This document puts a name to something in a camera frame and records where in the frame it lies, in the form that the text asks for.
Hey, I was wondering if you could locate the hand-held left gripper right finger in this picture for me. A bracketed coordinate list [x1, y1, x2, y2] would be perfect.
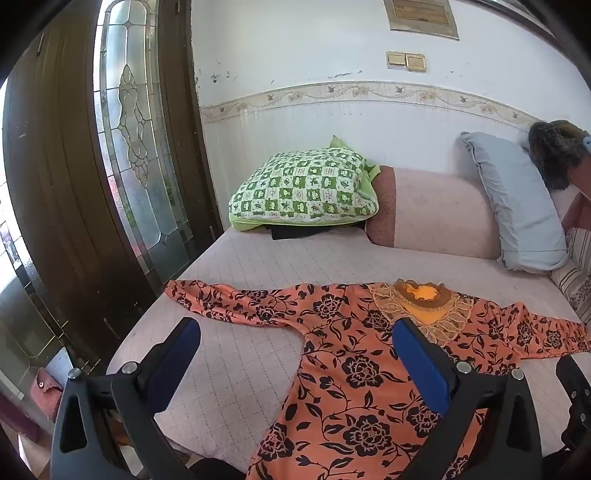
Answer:
[392, 317, 544, 480]

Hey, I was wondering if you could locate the pink brown cushion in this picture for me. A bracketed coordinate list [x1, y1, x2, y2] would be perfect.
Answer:
[549, 157, 591, 232]

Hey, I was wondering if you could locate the pink bolster cushion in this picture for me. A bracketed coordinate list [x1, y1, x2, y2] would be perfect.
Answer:
[365, 166, 502, 260]

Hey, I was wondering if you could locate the pink bag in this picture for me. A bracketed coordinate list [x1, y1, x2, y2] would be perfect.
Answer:
[30, 367, 65, 423]

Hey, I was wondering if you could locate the brown wooden door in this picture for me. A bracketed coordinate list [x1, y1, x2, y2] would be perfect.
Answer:
[2, 14, 160, 370]

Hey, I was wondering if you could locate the grey blue pillow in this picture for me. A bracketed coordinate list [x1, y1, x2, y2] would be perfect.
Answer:
[459, 131, 570, 274]

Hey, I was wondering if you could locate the framed wall plaque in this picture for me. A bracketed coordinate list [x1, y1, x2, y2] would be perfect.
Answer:
[383, 0, 461, 40]

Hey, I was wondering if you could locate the striped floral pillow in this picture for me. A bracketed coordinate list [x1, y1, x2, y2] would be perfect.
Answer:
[549, 228, 591, 312]

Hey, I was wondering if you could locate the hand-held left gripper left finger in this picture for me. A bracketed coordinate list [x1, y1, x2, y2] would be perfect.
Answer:
[51, 317, 202, 480]

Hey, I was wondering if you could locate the black folded cloth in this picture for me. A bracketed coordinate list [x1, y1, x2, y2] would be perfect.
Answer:
[270, 223, 365, 241]

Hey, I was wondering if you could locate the leaded glass door panel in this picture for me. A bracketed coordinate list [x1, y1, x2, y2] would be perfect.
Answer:
[93, 0, 195, 280]

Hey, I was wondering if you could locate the green white checkered pillow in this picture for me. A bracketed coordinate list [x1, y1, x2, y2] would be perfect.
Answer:
[228, 135, 382, 232]

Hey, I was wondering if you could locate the dark furry cloth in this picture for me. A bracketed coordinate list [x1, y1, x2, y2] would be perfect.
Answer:
[527, 120, 585, 191]

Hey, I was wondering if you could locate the pink quilted bed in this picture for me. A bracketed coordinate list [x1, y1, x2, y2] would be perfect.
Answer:
[105, 226, 591, 480]

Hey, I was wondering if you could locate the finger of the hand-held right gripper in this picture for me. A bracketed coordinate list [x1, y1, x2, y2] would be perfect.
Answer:
[555, 354, 591, 457]

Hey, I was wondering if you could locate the white paper sheet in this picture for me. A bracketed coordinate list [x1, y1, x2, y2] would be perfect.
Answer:
[46, 348, 71, 384]

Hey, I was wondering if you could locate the orange black floral shirt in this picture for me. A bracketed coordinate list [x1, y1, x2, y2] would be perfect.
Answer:
[165, 278, 591, 480]

